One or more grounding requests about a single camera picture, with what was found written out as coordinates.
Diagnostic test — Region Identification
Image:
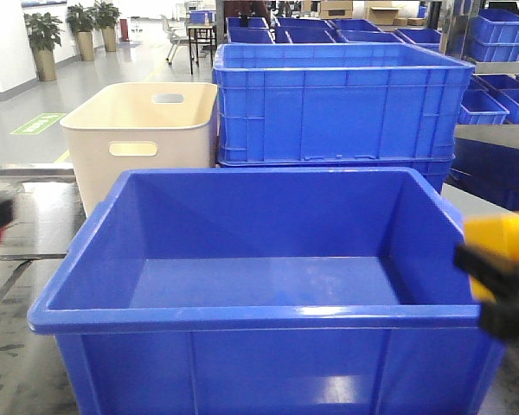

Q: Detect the potted plant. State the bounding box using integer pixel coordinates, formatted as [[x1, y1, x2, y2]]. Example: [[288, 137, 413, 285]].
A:
[[66, 3, 94, 61], [93, 1, 120, 53], [23, 12, 61, 81]]

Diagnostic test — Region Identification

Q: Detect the potted plant middle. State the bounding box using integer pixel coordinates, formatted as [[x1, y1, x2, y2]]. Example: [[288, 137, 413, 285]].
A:
[[66, 3, 94, 61]]

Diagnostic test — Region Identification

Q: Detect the big blue ribbed crate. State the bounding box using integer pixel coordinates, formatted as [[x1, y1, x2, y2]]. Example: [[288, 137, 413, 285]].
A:
[[213, 42, 475, 166]]

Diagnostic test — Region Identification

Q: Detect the small blue shelf bin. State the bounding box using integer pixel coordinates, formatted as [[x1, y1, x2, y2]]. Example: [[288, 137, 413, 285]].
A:
[[458, 90, 509, 125]]

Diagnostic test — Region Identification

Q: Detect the potted plant left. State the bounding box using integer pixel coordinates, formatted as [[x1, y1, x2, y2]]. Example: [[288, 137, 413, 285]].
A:
[[23, 12, 61, 81]]

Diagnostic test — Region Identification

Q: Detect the beige plastic basket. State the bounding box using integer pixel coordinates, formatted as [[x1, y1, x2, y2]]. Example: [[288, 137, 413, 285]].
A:
[[61, 82, 219, 214]]

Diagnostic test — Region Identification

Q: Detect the stacked blue bins right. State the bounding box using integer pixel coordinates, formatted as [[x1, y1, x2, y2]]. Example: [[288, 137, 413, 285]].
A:
[[466, 9, 519, 62]]

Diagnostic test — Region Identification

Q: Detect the large blue open bin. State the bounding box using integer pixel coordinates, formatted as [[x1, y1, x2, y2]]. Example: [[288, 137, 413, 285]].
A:
[[28, 168, 504, 414]]

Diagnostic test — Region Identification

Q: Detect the yellow toy brick block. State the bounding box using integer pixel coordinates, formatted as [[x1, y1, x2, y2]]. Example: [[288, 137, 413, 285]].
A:
[[461, 212, 519, 299]]

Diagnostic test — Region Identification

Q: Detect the blue crate under stack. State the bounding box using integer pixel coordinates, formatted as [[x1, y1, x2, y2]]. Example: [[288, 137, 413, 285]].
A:
[[217, 156, 455, 193]]

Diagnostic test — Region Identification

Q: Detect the dark wooden table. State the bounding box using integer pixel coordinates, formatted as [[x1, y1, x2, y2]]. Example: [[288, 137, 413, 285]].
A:
[[186, 22, 217, 75]]

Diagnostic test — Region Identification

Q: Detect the potted plant right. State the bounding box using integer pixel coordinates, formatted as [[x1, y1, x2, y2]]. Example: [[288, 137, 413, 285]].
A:
[[93, 1, 120, 53]]

